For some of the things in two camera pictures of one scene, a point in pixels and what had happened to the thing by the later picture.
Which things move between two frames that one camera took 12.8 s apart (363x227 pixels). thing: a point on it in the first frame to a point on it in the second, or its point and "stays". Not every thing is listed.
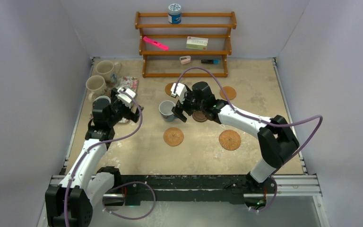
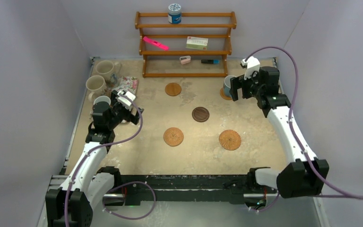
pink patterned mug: [102, 101] stays
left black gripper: [130, 115] stays
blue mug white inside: [165, 108] to [227, 84]
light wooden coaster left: [168, 88] stays
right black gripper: [177, 110] to [239, 82]
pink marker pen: [156, 43] stays
